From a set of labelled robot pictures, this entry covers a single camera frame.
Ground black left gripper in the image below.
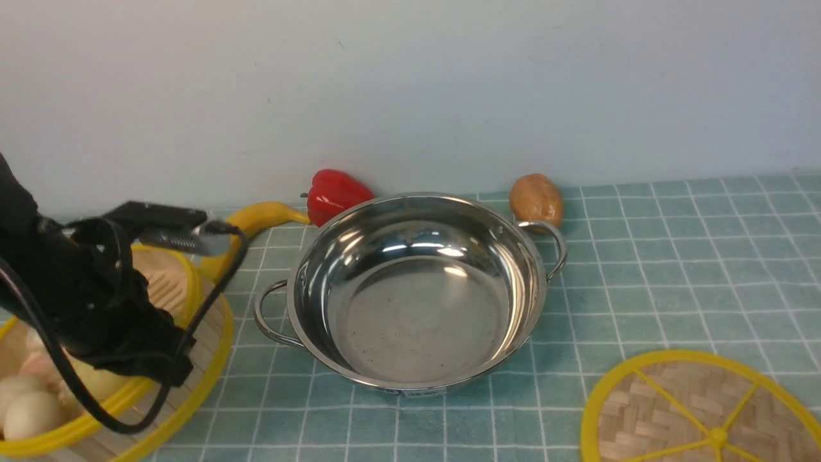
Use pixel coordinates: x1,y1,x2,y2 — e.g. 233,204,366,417
1,160,192,387

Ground bamboo steamer basket yellow rim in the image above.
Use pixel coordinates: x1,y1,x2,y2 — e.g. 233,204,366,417
1,245,234,461

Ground woven bamboo steamer lid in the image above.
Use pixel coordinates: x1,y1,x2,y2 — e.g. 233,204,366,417
580,349,820,461

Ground stainless steel pot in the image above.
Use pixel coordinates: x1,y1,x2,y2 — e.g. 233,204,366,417
254,192,567,397

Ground pink dumpling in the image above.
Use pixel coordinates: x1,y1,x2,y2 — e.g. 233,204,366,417
18,349,62,388

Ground yellow banana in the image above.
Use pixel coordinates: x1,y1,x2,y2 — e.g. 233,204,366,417
199,201,311,283

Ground red bell pepper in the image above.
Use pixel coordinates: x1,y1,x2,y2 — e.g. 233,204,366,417
300,169,375,227

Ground brown potato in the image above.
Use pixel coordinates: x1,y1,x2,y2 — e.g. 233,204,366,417
509,173,565,228

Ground green checkered tablecloth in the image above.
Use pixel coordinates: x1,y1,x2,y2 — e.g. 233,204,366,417
144,175,819,461

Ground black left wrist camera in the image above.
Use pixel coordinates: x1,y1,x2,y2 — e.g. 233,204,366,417
102,201,241,257

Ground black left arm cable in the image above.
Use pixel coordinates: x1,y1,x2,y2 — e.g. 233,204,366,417
0,225,251,435

